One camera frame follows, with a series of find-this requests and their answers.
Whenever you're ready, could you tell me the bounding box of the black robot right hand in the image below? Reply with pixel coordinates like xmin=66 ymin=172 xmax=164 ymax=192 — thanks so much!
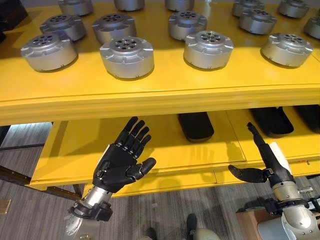
xmin=227 ymin=121 xmax=296 ymax=187

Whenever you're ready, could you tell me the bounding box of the yellow shelf board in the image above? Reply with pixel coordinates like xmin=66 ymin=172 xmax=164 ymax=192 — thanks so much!
xmin=0 ymin=0 xmax=320 ymax=127
xmin=29 ymin=107 xmax=320 ymax=199

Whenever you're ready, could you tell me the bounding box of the dark robot foot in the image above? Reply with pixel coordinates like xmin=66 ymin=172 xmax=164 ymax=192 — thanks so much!
xmin=186 ymin=213 xmax=199 ymax=236
xmin=145 ymin=227 xmax=158 ymax=240

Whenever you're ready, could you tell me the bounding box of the small tan block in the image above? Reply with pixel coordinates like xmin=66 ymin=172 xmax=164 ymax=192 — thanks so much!
xmin=0 ymin=198 xmax=12 ymax=215

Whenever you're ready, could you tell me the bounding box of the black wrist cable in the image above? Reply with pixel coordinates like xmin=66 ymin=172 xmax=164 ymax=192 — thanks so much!
xmin=299 ymin=186 xmax=320 ymax=210

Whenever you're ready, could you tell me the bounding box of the silver round motor housing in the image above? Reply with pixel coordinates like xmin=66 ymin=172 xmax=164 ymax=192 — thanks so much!
xmin=277 ymin=0 xmax=312 ymax=19
xmin=183 ymin=30 xmax=235 ymax=70
xmin=39 ymin=13 xmax=87 ymax=42
xmin=303 ymin=16 xmax=320 ymax=40
xmin=237 ymin=8 xmax=278 ymax=36
xmin=91 ymin=12 xmax=137 ymax=45
xmin=231 ymin=0 xmax=266 ymax=18
xmin=113 ymin=0 xmax=149 ymax=12
xmin=164 ymin=0 xmax=195 ymax=12
xmin=57 ymin=0 xmax=95 ymax=17
xmin=260 ymin=32 xmax=315 ymax=69
xmin=99 ymin=36 xmax=155 ymax=81
xmin=167 ymin=10 xmax=208 ymax=41
xmin=20 ymin=32 xmax=79 ymax=73

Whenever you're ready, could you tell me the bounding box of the black sole-shaped part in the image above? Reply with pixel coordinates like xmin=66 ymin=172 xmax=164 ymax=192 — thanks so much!
xmin=249 ymin=106 xmax=295 ymax=138
xmin=292 ymin=104 xmax=320 ymax=134
xmin=177 ymin=112 xmax=216 ymax=144

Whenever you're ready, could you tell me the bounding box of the brown cardboard box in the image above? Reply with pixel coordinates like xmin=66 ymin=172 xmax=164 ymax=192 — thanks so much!
xmin=235 ymin=209 xmax=271 ymax=240

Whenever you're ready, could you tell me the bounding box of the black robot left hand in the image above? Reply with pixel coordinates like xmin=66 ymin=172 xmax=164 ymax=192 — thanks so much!
xmin=91 ymin=116 xmax=157 ymax=194

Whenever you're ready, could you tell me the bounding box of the dark box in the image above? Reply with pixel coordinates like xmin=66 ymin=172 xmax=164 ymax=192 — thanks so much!
xmin=0 ymin=0 xmax=29 ymax=33

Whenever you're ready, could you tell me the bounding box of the brown metal shelf brace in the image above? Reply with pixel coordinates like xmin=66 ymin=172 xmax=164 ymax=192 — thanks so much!
xmin=0 ymin=164 xmax=86 ymax=201

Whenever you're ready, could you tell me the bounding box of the silver robot leg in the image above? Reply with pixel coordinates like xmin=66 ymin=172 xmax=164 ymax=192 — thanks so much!
xmin=188 ymin=226 xmax=219 ymax=240

